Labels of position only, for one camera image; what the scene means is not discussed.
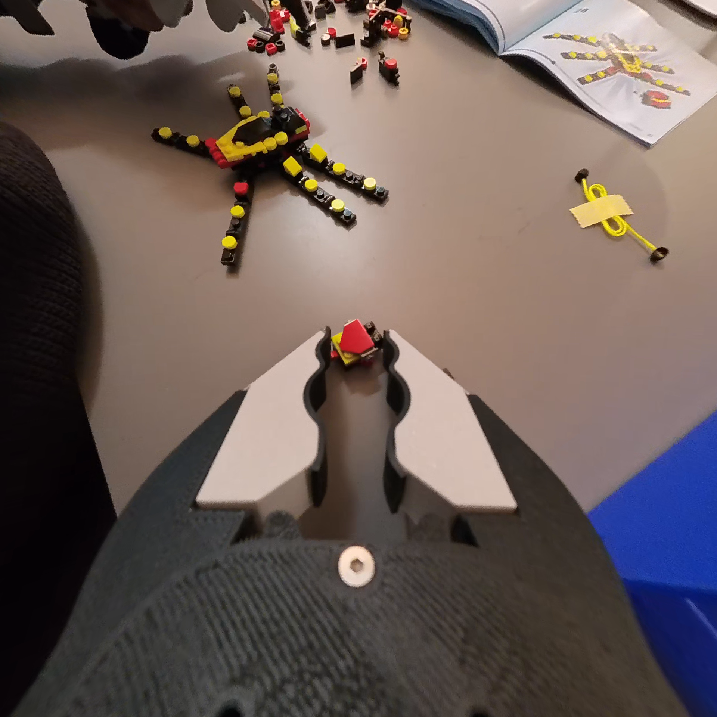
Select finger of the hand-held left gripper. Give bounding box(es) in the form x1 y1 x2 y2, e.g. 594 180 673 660
204 0 270 33

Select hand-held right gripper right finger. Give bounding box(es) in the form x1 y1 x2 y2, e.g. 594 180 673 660
383 328 520 532

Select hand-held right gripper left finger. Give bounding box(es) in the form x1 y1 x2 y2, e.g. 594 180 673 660
194 328 332 532

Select pile of lego pieces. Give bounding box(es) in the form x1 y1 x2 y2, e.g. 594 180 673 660
246 0 412 56

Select black yellow lego spider model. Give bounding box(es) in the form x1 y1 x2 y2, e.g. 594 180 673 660
151 63 390 267

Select small red yellow lego assembly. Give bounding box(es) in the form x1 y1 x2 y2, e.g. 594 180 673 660
329 318 384 370

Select lego instruction booklet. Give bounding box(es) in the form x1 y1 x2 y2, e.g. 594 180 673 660
409 0 717 148

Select person's left hand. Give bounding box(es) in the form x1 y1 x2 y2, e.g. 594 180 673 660
78 0 195 32

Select person's black sweater torso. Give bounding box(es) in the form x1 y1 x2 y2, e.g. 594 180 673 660
0 120 118 717

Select nested blue plastic bins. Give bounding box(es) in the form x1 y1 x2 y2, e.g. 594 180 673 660
585 412 717 717

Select yellow elastic cord with tape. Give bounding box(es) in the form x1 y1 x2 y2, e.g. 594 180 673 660
569 167 670 264

